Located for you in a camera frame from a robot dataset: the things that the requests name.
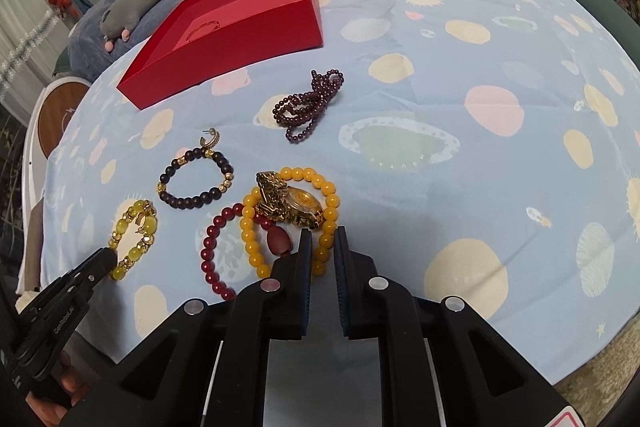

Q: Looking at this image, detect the orange bead bracelet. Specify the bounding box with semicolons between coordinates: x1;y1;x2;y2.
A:
240;166;342;279

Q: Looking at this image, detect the white curtain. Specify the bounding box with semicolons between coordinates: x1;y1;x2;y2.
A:
0;0;76;118

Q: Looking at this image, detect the purple bead strand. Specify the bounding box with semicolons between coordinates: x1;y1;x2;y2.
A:
272;69;346;144

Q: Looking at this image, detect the blue planet print tablecloth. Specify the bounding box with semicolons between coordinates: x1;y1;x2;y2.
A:
37;0;640;383

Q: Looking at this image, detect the gold hoop earring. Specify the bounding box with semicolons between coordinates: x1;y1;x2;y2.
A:
201;127;224;154

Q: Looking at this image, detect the dark bead bracelet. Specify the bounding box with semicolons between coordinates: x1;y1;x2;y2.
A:
158;147;236;210

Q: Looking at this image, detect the yellow-green bead bracelet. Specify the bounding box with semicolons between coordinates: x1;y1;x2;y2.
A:
107;201;158;282

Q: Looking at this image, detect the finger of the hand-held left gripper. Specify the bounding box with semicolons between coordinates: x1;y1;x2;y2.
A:
29;248;119;309

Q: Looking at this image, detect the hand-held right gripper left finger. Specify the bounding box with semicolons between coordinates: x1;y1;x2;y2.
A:
60;228;313;427

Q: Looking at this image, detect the red cardboard box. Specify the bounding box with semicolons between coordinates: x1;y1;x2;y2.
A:
116;0;325;111

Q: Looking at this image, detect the grey plush toy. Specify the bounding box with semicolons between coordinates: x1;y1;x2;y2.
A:
100;0;168;52

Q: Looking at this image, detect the gold wristwatch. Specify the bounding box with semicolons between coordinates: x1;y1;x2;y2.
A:
256;171;326;229

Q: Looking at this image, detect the thin gold bangle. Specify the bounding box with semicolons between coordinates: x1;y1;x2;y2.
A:
187;21;220;42

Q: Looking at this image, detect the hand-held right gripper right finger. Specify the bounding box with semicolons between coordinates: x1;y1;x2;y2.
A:
334;226;576;427

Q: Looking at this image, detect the round white wooden side table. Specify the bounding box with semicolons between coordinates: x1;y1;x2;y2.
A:
22;77;93;208

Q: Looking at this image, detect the red bead bracelet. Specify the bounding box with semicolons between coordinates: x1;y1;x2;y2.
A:
200;202;293;300

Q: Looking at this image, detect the person's left hand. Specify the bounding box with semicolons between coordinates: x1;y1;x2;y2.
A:
26;351;96;427

